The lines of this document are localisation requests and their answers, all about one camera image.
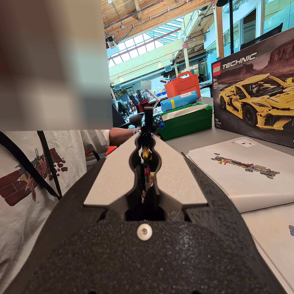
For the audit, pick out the orange traffic cone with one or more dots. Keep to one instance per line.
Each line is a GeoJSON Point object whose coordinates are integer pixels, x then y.
{"type": "Point", "coordinates": [111, 150]}

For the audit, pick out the green storage bin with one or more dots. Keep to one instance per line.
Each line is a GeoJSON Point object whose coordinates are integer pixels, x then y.
{"type": "Point", "coordinates": [188, 126]}

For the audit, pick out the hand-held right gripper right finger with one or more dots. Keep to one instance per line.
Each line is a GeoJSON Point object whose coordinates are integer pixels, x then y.
{"type": "Point", "coordinates": [181, 183]}

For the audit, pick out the person's white shirt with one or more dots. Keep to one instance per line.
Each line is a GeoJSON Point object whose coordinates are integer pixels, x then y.
{"type": "Point", "coordinates": [18, 218]}

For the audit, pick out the black monitor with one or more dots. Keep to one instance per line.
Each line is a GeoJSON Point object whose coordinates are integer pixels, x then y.
{"type": "Point", "coordinates": [264, 36]}

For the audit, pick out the yellow car lego box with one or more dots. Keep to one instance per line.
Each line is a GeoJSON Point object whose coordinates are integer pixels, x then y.
{"type": "Point", "coordinates": [252, 96]}

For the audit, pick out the ceiling camera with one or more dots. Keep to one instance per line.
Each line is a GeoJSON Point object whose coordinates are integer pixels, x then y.
{"type": "Point", "coordinates": [110, 43]}

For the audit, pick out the short dark grey lego beam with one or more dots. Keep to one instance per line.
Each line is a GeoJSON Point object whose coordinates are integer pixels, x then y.
{"type": "Point", "coordinates": [183, 155]}

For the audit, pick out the open lego instruction booklet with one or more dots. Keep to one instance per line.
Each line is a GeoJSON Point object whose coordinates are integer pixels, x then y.
{"type": "Point", "coordinates": [241, 188]}

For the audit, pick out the blue wrapped roll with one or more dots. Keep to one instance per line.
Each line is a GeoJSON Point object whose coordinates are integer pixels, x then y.
{"type": "Point", "coordinates": [179, 100]}

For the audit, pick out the orange felt bag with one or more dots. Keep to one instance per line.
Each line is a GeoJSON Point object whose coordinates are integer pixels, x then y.
{"type": "Point", "coordinates": [183, 86]}

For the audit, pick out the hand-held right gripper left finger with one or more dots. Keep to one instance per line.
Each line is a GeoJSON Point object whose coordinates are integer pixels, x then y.
{"type": "Point", "coordinates": [110, 183]}

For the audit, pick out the person's left forearm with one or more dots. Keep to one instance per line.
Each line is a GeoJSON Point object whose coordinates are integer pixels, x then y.
{"type": "Point", "coordinates": [121, 135]}

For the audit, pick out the grey lego car chassis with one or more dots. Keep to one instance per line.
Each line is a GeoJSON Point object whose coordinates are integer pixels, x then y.
{"type": "Point", "coordinates": [148, 119]}

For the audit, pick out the black armchair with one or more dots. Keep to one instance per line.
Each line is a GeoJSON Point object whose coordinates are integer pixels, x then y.
{"type": "Point", "coordinates": [118, 117]}

